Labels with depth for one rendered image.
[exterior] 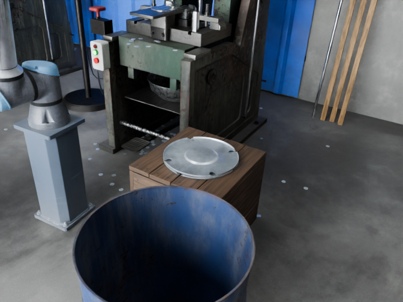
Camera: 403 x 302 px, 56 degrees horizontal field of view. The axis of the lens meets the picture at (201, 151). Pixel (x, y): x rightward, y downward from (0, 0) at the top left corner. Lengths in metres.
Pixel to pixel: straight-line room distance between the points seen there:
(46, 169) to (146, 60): 0.70
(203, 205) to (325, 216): 0.88
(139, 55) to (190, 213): 1.01
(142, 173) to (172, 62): 0.62
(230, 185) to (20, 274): 0.83
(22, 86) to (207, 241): 0.79
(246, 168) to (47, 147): 0.74
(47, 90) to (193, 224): 0.71
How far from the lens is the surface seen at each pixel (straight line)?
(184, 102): 1.73
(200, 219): 1.11
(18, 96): 1.39
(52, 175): 1.57
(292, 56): 2.98
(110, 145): 2.19
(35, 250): 1.65
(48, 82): 1.44
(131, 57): 1.94
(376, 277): 1.65
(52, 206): 1.68
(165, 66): 1.82
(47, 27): 3.34
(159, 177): 1.34
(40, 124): 1.49
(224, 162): 1.42
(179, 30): 1.84
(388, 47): 2.86
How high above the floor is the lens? 1.11
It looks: 30 degrees down
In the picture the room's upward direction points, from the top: 3 degrees clockwise
